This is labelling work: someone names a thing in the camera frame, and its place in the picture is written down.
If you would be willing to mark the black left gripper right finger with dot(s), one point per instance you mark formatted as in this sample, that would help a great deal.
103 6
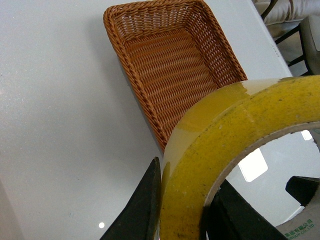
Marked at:
231 217

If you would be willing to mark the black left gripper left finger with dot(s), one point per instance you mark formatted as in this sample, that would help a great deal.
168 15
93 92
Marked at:
139 220

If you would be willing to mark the clear packing tape roll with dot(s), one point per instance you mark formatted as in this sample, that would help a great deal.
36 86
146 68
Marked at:
217 133

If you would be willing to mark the brown wicker basket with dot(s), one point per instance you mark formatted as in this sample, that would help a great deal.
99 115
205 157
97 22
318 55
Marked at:
174 53

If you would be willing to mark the beige cushion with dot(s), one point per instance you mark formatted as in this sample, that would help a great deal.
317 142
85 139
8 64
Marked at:
287 11

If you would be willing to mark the black metal chair frame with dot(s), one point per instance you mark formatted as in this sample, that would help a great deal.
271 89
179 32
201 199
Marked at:
299 41

